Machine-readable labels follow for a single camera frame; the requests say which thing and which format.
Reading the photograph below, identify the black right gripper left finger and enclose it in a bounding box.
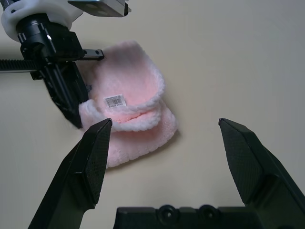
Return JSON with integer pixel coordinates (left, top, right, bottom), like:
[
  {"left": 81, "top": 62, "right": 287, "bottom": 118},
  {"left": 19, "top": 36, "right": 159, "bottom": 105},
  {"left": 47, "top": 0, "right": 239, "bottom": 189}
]
[{"left": 28, "top": 118, "right": 112, "bottom": 229}]

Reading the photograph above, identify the pink embroidered towel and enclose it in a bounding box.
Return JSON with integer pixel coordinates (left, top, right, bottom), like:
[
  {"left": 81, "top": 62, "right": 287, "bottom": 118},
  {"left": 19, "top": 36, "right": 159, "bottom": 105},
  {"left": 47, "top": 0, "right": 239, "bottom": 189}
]
[{"left": 78, "top": 40, "right": 179, "bottom": 169}]

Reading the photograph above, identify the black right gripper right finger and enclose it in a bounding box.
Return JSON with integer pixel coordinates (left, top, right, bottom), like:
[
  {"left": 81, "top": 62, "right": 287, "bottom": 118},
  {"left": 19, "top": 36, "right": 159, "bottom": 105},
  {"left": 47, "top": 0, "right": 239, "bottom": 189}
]
[{"left": 218, "top": 118, "right": 305, "bottom": 229}]

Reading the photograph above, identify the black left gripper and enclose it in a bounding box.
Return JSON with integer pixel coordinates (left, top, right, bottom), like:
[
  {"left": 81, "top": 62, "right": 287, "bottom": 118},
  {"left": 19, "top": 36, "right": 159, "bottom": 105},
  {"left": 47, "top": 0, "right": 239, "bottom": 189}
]
[{"left": 0, "top": 13, "right": 105, "bottom": 129}]

